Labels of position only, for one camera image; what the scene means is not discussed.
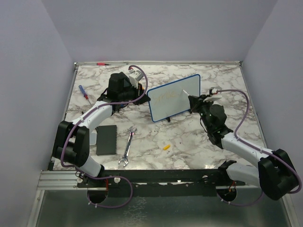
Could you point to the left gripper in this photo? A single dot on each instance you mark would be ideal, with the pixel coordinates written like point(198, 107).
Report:
point(138, 90)

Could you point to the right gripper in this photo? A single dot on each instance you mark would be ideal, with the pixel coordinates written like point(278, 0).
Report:
point(196, 102)

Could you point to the blue framed whiteboard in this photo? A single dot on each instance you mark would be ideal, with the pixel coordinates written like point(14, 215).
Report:
point(168, 100)

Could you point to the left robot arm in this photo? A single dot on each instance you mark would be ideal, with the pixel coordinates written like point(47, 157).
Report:
point(72, 140)

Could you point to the silver open-end wrench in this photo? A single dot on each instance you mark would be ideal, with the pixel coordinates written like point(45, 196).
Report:
point(124, 159)

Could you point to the blue red screwdriver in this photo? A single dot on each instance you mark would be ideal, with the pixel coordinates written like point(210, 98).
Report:
point(84, 93)

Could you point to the black rectangular box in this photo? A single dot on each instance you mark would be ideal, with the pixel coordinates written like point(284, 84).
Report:
point(106, 140)

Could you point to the small white container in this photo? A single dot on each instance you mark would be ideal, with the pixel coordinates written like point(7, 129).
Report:
point(93, 138)

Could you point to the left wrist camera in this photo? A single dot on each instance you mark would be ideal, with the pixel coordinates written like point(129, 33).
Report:
point(134, 75)

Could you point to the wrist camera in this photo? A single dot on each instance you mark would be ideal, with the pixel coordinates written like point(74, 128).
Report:
point(214, 92)
point(134, 75)

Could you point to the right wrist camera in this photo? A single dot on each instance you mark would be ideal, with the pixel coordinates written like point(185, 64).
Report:
point(214, 92)

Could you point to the red marker on rail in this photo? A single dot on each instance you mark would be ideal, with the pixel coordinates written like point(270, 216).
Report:
point(102, 64)

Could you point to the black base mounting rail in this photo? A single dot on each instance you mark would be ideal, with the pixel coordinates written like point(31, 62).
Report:
point(160, 183)

